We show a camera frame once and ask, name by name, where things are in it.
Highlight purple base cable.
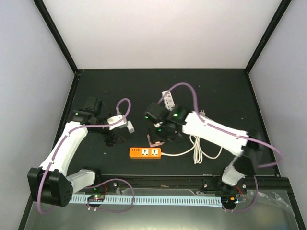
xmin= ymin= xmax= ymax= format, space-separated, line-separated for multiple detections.
xmin=222 ymin=176 xmax=259 ymax=213
xmin=83 ymin=178 xmax=135 ymax=213

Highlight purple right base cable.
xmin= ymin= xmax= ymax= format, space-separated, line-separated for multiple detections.
xmin=222 ymin=176 xmax=259 ymax=213

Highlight white power strip cable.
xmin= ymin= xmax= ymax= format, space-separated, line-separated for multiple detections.
xmin=161 ymin=109 xmax=223 ymax=165

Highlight black frame post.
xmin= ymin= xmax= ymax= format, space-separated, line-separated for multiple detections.
xmin=33 ymin=0 xmax=79 ymax=74
xmin=245 ymin=0 xmax=292 ymax=74

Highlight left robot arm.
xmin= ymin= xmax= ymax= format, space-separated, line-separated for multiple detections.
xmin=27 ymin=98 xmax=127 ymax=209

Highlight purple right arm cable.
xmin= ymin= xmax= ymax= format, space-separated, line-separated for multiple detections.
xmin=157 ymin=82 xmax=284 ymax=169

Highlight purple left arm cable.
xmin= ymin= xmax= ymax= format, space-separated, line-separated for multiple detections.
xmin=36 ymin=98 xmax=132 ymax=214

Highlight white power strip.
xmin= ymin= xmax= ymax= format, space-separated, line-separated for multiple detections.
xmin=162 ymin=91 xmax=175 ymax=111

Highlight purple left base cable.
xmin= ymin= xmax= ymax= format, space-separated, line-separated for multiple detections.
xmin=83 ymin=178 xmax=135 ymax=213

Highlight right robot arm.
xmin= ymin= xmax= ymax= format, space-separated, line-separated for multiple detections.
xmin=144 ymin=103 xmax=262 ymax=193

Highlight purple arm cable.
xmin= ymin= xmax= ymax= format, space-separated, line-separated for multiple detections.
xmin=36 ymin=98 xmax=132 ymax=214
xmin=157 ymin=82 xmax=284 ymax=169

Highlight left circuit board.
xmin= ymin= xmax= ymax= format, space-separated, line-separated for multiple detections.
xmin=87 ymin=195 xmax=105 ymax=203

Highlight black left frame post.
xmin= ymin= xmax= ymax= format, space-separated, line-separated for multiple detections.
xmin=33 ymin=0 xmax=79 ymax=74

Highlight black right frame post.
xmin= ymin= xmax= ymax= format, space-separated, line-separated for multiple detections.
xmin=245 ymin=0 xmax=292 ymax=74

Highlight right circuit board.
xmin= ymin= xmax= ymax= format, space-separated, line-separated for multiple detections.
xmin=221 ymin=196 xmax=241 ymax=205

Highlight circuit board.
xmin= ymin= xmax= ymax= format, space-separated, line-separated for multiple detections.
xmin=221 ymin=196 xmax=241 ymax=205
xmin=87 ymin=195 xmax=105 ymax=203

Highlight pink plug adapter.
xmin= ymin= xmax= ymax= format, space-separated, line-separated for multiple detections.
xmin=147 ymin=134 xmax=165 ymax=148

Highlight black mounting rail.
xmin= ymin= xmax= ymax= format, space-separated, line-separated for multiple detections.
xmin=94 ymin=175 xmax=293 ymax=195

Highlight light blue slotted cable duct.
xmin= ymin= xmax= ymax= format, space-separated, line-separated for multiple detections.
xmin=70 ymin=194 xmax=222 ymax=207

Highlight orange power strip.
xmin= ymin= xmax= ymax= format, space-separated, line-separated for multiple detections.
xmin=129 ymin=147 xmax=162 ymax=160

